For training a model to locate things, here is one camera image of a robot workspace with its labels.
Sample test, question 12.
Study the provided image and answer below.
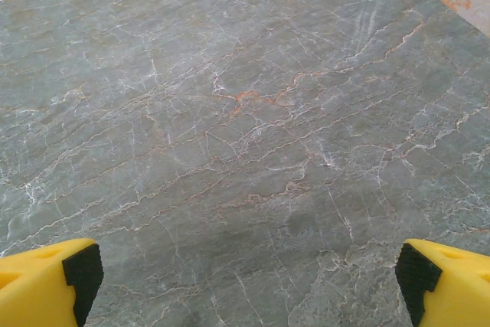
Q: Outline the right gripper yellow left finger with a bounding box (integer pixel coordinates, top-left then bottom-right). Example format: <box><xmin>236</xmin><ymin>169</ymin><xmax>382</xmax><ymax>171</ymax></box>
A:
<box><xmin>0</xmin><ymin>237</ymin><xmax>105</xmax><ymax>327</ymax></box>

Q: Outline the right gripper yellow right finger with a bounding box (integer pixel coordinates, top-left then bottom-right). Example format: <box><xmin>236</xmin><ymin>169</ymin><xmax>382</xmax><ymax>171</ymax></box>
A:
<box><xmin>394</xmin><ymin>237</ymin><xmax>490</xmax><ymax>327</ymax></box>

